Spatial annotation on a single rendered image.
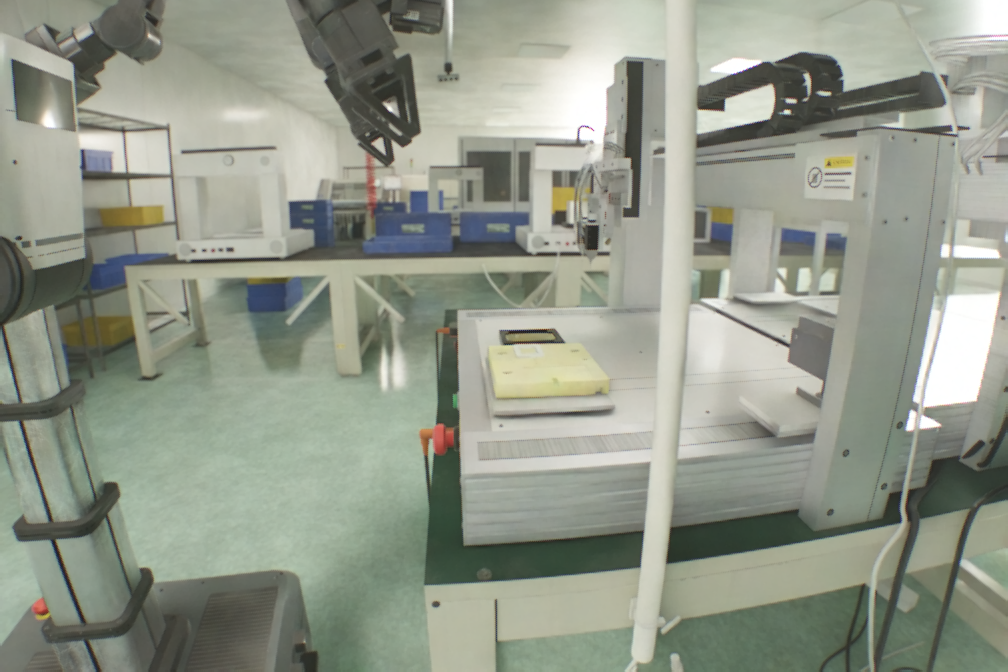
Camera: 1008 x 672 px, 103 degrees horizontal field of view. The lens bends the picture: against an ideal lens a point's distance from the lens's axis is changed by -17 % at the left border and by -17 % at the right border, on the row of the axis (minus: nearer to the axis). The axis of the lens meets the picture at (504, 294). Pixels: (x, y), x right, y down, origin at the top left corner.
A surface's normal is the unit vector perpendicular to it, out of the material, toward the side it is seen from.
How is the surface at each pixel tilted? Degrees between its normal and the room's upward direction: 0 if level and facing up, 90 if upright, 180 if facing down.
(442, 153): 90
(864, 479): 90
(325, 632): 0
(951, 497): 0
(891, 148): 90
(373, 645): 0
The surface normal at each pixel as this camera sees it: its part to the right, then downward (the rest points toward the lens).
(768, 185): -0.99, 0.02
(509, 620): 0.10, 0.21
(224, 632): 0.00, -0.98
